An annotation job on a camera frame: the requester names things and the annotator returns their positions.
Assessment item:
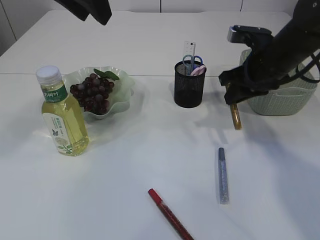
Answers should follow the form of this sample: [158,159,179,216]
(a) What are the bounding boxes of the gold glitter pen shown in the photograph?
[229,104,242,130]

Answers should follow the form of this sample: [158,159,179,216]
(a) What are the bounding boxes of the silver glitter pen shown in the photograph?
[218,147,230,205]

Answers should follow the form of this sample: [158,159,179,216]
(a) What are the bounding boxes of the green wavy glass plate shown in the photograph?
[62,66,135,121]

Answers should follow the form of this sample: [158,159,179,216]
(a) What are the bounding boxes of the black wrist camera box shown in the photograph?
[227,25,273,47]

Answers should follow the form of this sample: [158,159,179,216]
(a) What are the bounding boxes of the red glitter pen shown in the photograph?
[148,188,194,240]

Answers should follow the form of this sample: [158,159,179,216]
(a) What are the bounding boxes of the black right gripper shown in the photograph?
[218,49,280,105]

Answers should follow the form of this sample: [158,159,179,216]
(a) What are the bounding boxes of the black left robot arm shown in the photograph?
[55,0,112,26]

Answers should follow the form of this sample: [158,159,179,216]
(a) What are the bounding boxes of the clear plastic ruler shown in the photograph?
[183,41,196,56]

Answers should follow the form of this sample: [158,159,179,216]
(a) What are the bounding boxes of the pink scissors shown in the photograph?
[190,65,207,77]

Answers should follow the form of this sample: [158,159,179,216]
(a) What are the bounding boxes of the green woven plastic basket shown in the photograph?
[239,48,318,116]

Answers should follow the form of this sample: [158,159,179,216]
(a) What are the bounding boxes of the blue scissors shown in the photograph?
[182,54,203,76]

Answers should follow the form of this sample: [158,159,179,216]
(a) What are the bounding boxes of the yellow tea bottle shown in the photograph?
[36,65,89,157]

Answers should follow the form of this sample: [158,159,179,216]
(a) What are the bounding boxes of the purple artificial grape bunch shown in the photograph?
[69,68,120,116]

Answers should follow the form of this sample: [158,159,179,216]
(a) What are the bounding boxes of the black mesh pen holder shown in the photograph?
[173,60,207,108]

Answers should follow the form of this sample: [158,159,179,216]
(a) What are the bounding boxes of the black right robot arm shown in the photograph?
[218,0,320,105]

